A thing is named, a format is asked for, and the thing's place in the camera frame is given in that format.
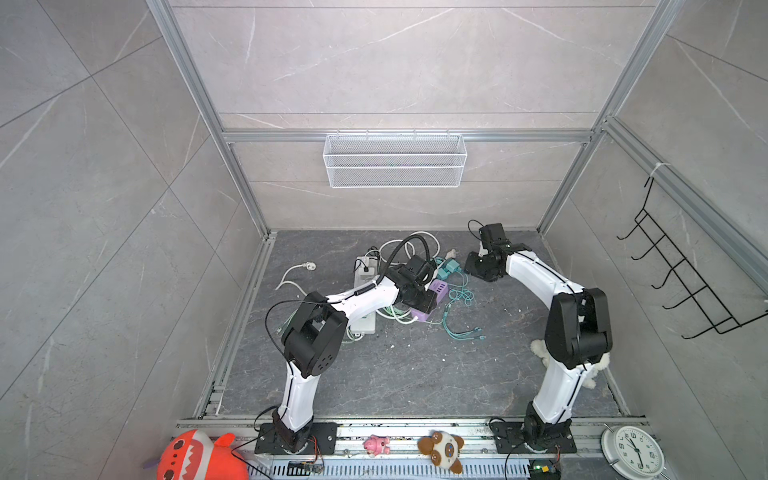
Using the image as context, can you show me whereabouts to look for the purple power strip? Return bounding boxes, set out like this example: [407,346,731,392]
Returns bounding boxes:
[411,279,449,323]

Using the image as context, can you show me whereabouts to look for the teal charger plug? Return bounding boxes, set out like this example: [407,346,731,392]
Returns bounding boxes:
[436,259,461,281]

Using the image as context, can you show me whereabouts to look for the white pastel power strip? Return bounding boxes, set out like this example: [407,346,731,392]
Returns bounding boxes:
[348,255,378,341]

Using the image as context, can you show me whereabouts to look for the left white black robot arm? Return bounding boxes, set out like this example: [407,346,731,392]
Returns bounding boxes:
[270,233,437,453]

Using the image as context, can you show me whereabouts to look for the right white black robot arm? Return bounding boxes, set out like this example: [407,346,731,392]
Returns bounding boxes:
[465,223,613,452]

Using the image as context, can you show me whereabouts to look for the white plush dog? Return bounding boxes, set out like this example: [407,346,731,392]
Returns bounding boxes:
[530,339,610,389]

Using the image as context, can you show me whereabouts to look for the small pink plush toy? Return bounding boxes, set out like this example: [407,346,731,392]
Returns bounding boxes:
[363,435,391,457]

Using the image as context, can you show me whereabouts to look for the brown white plush toy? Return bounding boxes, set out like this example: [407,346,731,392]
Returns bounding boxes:
[417,431,465,474]

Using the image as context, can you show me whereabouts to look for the white analog clock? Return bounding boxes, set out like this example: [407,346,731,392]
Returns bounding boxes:
[600,425,665,480]

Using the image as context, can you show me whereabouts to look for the red monster plush toy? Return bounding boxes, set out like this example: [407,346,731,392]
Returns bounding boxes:
[156,429,249,480]

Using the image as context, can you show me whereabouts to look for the teal cable bundle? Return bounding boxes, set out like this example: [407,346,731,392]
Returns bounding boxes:
[440,275,487,343]

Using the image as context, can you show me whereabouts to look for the white coiled power cord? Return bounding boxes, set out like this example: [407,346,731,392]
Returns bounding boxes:
[377,230,442,265]

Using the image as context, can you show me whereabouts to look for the white wire mesh basket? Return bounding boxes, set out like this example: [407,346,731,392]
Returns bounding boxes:
[323,133,468,189]

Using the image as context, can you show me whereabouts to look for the black wall hook rack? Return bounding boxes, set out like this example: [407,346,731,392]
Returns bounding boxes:
[616,177,767,340]

